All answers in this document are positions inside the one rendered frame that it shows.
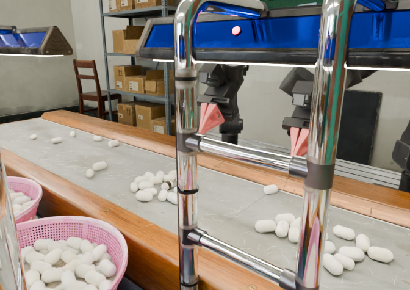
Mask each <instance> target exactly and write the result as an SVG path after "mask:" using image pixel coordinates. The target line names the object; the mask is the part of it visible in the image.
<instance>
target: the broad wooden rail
mask: <svg viewBox="0 0 410 290"><path fill-rule="evenodd" d="M40 118H41V119H44V120H47V121H51V122H54V123H58V124H60V125H64V126H67V127H70V128H74V129H78V130H80V131H84V132H88V133H90V134H94V135H97V136H101V137H105V138H107V139H111V140H117V141H119V142H121V143H125V144H127V145H131V146H133V147H137V148H141V149H144V150H148V151H151V152H154V153H157V154H161V155H164V156H168V157H170V158H174V159H176V137H174V136H169V135H166V134H162V133H158V132H154V131H149V130H146V129H141V128H136V127H133V126H129V125H124V124H121V123H116V122H113V121H108V120H103V119H100V118H95V117H91V116H88V115H83V114H78V113H75V112H70V111H66V110H57V111H50V112H45V113H43V115H42V116H41V117H40ZM197 165H198V166H201V167H204V168H207V169H211V170H215V171H217V172H221V173H225V174H227V175H231V176H234V177H238V178H241V179H245V180H247V181H251V182H254V183H258V184H261V185H264V186H269V185H276V186H277V187H278V190H281V191H284V192H288V193H291V194H294V195H298V196H301V197H302V196H303V186H304V180H303V179H299V178H294V177H292V176H290V175H289V174H288V173H284V172H280V171H277V170H272V169H267V168H264V167H260V166H256V165H252V164H247V163H245V162H240V161H236V160H233V159H229V158H225V157H222V156H218V155H215V154H211V153H207V152H205V151H204V152H203V153H200V152H197ZM330 205H331V206H335V207H338V208H341V209H345V210H347V211H351V212H355V213H358V214H362V215H364V216H368V217H371V218H374V219H378V220H382V221H384V222H388V223H392V224H394V225H398V226H401V227H405V228H409V229H410V193H408V192H403V191H400V190H395V189H390V188H387V187H383V186H378V185H374V184H370V183H365V182H362V181H357V180H354V179H349V178H344V177H341V176H337V175H334V178H333V188H332V193H331V202H330Z"/></svg>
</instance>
